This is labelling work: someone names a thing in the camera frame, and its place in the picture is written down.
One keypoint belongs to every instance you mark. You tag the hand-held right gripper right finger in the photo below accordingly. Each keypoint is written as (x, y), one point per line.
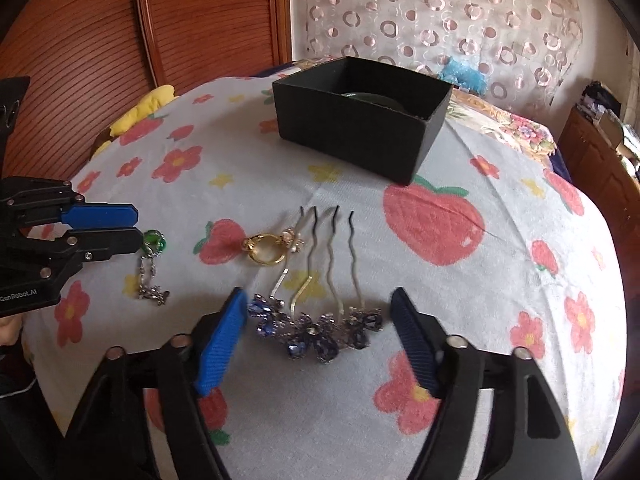
(412, 340)

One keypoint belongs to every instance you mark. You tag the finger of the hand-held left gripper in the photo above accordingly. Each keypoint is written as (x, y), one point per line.
(100, 215)
(110, 242)

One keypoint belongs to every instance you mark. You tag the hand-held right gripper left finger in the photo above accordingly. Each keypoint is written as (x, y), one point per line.
(220, 340)

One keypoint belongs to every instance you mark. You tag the blue gem hair comb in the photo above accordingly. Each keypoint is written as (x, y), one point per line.
(312, 332)

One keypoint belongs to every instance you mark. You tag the black cardboard box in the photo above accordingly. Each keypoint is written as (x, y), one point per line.
(350, 135)

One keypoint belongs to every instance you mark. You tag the strawberry print bed sheet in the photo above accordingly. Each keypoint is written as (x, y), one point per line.
(500, 285)

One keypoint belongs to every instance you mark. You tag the yellow plush toy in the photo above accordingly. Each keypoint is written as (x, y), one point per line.
(145, 105)

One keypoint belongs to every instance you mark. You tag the pearl flower earring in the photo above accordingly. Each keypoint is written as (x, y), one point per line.
(295, 241)

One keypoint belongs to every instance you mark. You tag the brown wooden wardrobe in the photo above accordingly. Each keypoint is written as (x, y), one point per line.
(200, 20)

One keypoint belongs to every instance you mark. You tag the long wooden cabinet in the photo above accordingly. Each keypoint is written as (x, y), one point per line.
(595, 170)

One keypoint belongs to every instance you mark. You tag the blue plastic bag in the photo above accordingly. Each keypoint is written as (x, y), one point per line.
(462, 75)

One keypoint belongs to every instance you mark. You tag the pile of dark clothes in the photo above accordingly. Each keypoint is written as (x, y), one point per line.
(597, 97)

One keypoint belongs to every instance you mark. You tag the circle-patterned sheer curtain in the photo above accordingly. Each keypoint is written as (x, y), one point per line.
(425, 10)

